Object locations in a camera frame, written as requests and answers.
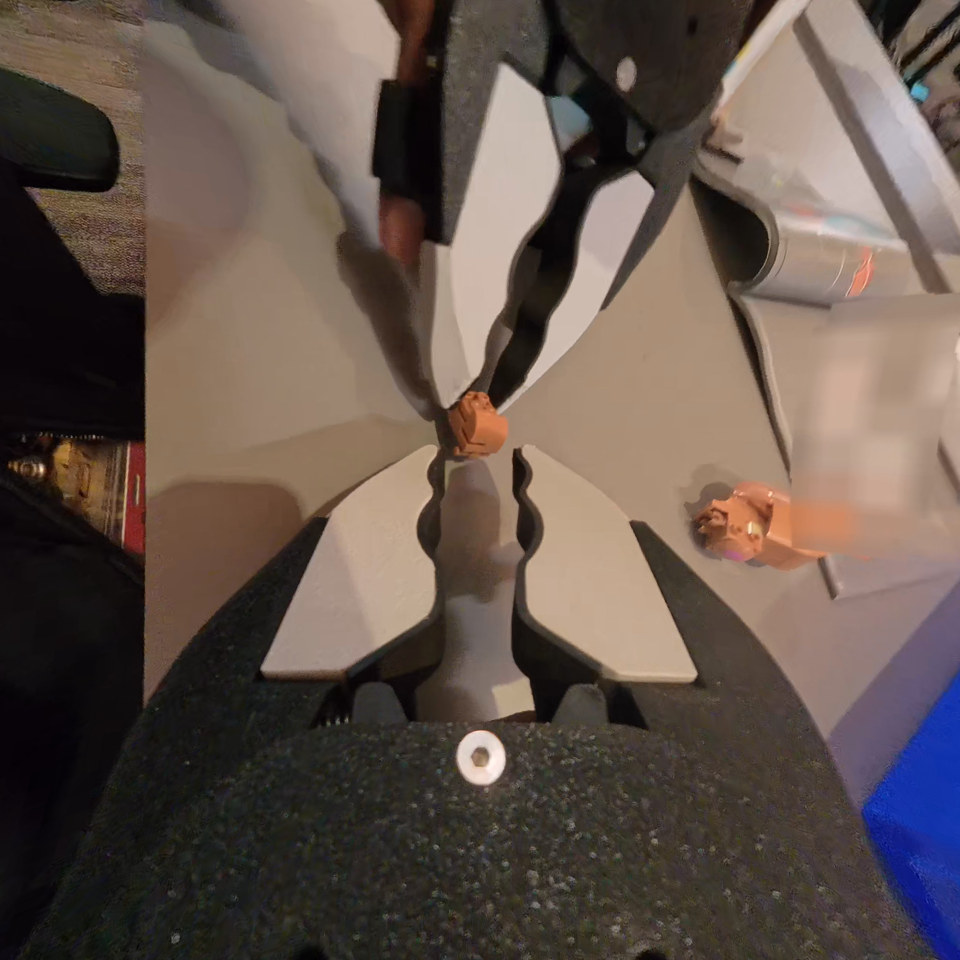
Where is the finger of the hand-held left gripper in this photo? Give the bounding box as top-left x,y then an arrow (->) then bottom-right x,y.
492,165 -> 658,417
419,60 -> 565,409

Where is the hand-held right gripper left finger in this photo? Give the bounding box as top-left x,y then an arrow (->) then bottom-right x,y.
263,446 -> 447,684

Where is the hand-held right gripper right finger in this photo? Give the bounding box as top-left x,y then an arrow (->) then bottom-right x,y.
513,444 -> 700,687

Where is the round brown brick assembly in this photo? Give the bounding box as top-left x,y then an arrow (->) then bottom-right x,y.
692,482 -> 834,571

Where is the small brown brick plate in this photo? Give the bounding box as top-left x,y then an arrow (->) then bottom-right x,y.
440,390 -> 513,460

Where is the large blue storage bin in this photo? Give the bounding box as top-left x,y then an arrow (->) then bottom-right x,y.
860,672 -> 960,960

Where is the grey desk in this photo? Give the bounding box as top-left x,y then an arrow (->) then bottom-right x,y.
143,0 -> 960,811

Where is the person's left hand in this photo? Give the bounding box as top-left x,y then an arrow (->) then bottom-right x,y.
378,0 -> 445,282

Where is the light grey table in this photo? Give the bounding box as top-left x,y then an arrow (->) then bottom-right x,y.
720,0 -> 960,256

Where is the grey instruction booklet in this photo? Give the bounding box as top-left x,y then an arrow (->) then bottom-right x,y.
693,143 -> 960,601

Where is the black office chair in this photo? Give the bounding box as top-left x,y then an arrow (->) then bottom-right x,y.
0,68 -> 121,193

